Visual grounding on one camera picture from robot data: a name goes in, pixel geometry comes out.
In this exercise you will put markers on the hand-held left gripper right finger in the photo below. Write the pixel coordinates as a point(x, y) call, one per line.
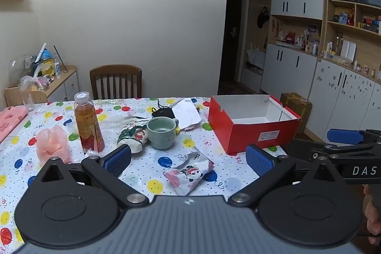
point(260, 160)

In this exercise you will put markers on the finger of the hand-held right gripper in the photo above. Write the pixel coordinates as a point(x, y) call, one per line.
point(345, 136)
point(306, 147)

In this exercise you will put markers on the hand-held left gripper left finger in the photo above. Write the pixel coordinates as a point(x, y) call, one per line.
point(117, 159)

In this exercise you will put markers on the red shoe box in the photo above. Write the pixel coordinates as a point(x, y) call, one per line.
point(238, 135)

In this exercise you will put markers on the pink plastic bag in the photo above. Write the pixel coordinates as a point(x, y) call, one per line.
point(53, 141)

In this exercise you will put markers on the white paper towel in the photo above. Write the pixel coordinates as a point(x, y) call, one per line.
point(186, 112)

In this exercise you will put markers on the person's right hand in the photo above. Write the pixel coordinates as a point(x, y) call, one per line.
point(374, 218)

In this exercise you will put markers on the white green canvas tote bag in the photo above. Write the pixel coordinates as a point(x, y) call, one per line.
point(135, 135)

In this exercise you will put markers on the clear bubble wrap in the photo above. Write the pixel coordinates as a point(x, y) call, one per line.
point(117, 122)

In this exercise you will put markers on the brown cardboard box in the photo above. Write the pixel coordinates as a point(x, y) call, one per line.
point(296, 111)

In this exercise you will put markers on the plastic bottle of red drink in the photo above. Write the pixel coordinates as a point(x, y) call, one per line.
point(88, 129)

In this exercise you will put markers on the green ceramic mug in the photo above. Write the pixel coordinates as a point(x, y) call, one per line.
point(160, 135)

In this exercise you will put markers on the balloon print tablecloth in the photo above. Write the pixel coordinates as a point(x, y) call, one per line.
point(178, 152)

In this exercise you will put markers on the black face mask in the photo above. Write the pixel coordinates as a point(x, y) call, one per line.
point(163, 113)

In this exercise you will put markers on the cartoon print tissue packet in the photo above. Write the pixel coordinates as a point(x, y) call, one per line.
point(189, 172)

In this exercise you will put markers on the white textured cloth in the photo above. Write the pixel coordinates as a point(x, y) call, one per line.
point(193, 126)

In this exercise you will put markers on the wooden white side cabinet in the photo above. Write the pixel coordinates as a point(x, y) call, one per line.
point(67, 87)

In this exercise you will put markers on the brown wooden chair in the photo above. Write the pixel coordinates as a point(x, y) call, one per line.
point(116, 71)

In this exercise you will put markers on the white shopping bag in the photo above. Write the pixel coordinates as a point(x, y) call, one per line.
point(255, 56)

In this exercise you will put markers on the row of small shelf trinkets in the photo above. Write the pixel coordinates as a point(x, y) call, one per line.
point(297, 39)

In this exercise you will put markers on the pink printed cloth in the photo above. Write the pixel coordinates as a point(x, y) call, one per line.
point(12, 120)

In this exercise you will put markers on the thin dark stick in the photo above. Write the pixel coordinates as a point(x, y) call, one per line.
point(60, 59)

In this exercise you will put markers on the yellow blue container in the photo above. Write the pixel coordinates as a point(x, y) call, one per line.
point(46, 62)

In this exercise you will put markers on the white stick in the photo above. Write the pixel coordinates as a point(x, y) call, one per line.
point(40, 57)

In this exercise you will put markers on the dark door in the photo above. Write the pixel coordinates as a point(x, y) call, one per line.
point(235, 33)

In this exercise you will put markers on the clear plastic bag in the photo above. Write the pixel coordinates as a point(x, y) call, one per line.
point(19, 68)

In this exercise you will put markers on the black hanging bag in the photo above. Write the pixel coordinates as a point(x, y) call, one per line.
point(263, 17)

